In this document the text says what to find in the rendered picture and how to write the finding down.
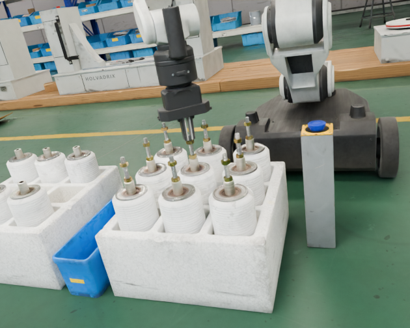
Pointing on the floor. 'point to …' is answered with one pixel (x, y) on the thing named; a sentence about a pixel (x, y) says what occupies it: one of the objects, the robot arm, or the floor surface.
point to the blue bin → (85, 258)
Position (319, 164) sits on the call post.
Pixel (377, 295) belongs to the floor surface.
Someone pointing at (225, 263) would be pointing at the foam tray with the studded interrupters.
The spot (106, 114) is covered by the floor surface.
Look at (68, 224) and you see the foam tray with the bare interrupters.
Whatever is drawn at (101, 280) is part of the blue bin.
